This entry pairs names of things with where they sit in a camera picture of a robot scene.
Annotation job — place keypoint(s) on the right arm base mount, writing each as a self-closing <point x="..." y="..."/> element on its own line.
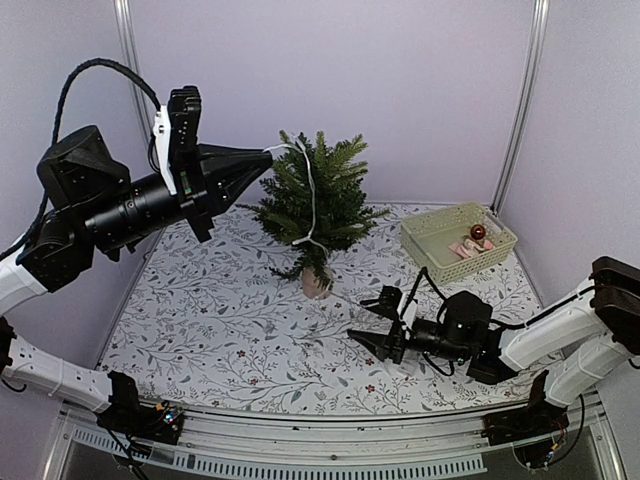
<point x="524" y="423"/>

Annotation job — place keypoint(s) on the pale green perforated basket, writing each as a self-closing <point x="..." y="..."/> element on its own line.
<point x="426" y="238"/>

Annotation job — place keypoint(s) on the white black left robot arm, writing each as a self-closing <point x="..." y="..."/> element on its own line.
<point x="53" y="257"/>

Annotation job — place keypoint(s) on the red bauble ornament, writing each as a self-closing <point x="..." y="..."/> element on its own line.
<point x="478" y="232"/>

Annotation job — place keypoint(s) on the right aluminium frame post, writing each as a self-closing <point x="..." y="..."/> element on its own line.
<point x="534" y="53"/>

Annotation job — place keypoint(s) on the small green christmas tree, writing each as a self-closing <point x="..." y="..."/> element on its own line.
<point x="320" y="200"/>

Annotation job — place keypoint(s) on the clear battery box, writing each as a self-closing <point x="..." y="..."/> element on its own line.
<point x="409" y="364"/>

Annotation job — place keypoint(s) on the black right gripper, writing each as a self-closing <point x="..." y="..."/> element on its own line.
<point x="380" y="345"/>

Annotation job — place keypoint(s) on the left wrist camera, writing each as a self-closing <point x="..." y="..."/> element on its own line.
<point x="175" y="130"/>

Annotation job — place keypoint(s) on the floral white table mat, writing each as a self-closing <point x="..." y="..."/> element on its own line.
<point x="208" y="324"/>

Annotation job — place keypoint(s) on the pink bow ornaments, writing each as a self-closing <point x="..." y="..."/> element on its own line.
<point x="469" y="247"/>

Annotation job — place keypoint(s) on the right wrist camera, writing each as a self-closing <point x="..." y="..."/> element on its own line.
<point x="407" y="311"/>

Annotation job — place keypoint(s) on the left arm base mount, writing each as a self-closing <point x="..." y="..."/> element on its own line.
<point x="161" y="423"/>

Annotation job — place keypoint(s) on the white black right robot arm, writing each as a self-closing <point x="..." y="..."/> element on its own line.
<point x="601" y="318"/>

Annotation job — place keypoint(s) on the aluminium front rail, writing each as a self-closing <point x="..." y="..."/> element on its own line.
<point x="228" y="444"/>

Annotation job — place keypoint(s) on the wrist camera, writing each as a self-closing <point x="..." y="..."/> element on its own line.
<point x="407" y="311"/>
<point x="175" y="130"/>

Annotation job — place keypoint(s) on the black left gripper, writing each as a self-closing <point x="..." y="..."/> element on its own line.
<point x="222" y="188"/>

